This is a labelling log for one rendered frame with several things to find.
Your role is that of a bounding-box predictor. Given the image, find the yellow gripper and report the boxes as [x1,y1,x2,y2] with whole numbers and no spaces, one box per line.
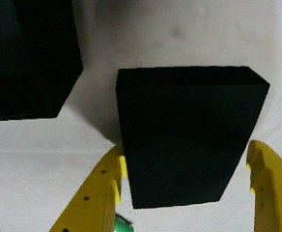
[48,139,282,232]

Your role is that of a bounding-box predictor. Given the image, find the green aaa battery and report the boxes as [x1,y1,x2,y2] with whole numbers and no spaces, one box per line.
[114,216,134,232]

